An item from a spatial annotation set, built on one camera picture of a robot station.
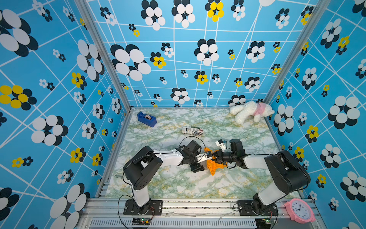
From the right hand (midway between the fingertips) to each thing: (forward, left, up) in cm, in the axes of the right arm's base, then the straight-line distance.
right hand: (210, 158), depth 87 cm
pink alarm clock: (-27, -43, -3) cm, 51 cm away
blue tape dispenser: (+29, +45, +3) cm, 54 cm away
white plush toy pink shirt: (+37, -38, +5) cm, 53 cm away
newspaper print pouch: (+22, +11, -1) cm, 25 cm away
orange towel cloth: (-6, -1, +2) cm, 6 cm away
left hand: (-1, +4, -3) cm, 5 cm away
